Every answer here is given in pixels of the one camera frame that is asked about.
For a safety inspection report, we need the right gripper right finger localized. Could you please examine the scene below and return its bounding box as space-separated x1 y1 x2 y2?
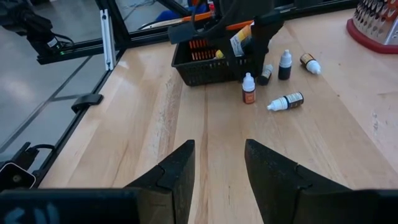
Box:
244 138 398 224

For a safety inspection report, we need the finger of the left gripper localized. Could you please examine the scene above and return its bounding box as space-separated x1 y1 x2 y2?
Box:
251 12 285 78
167 21 237 74

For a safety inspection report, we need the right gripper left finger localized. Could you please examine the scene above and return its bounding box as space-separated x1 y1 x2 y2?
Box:
0 139 196 224

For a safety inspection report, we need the black bottle white label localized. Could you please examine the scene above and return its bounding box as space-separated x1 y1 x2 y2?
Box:
229 24 253 57

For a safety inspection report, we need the dropper bottle black liquid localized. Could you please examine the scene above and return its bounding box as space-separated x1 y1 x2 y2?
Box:
277 49 293 81
266 91 305 112

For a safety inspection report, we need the dropper bottle brown label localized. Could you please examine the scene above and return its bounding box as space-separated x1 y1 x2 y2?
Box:
299 52 322 75
257 63 274 86

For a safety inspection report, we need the dropper bottle orange liquid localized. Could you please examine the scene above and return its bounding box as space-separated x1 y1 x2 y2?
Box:
241 72 256 105

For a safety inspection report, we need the black plastic basket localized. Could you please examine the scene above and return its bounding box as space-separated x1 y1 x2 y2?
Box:
170 39 265 87

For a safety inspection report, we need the silver aluminium extrusion bar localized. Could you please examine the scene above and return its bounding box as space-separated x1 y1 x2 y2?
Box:
99 8 116 72

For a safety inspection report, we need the black table-edge clamp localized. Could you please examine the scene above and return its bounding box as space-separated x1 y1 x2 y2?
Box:
70 93 104 114

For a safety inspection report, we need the black device green light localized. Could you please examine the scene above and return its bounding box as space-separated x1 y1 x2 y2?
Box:
0 0 75 65

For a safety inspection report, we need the black table frame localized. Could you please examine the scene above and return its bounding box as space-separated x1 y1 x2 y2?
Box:
0 0 358 189

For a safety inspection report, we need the black frame strut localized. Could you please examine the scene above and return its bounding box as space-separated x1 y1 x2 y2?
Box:
95 0 131 50

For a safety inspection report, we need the metal box grater red handle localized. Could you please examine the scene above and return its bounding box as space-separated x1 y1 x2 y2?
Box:
346 0 398 55

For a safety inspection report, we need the black frame corner box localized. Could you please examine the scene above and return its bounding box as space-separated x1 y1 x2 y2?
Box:
0 161 37 191

